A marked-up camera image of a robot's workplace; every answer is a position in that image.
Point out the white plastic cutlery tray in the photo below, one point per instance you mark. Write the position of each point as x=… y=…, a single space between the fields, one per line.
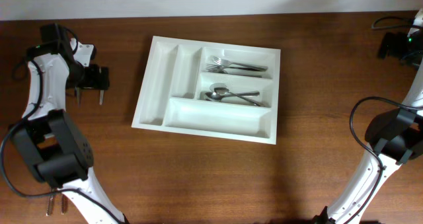
x=175 y=79

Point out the metal knife right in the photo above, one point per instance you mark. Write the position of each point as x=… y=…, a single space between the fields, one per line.
x=64 y=204

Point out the metal knife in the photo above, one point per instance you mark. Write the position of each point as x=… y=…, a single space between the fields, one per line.
x=50 y=205
x=64 y=204

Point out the small metal spoon right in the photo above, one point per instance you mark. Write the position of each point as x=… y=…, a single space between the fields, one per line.
x=101 y=98

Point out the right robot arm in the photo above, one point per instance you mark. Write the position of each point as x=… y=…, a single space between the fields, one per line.
x=391 y=140

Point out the small metal spoon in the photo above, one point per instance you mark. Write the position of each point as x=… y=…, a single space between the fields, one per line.
x=101 y=98
x=78 y=95

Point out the small metal spoon left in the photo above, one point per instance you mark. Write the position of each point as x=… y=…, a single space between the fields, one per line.
x=78 y=95

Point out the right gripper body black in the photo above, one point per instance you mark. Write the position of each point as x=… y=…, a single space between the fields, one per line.
x=390 y=45

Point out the metal knife left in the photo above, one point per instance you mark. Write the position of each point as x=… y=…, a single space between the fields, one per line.
x=50 y=205

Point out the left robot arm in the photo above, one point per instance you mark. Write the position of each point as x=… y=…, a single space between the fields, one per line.
x=51 y=145

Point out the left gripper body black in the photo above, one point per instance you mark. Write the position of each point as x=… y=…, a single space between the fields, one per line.
x=94 y=84

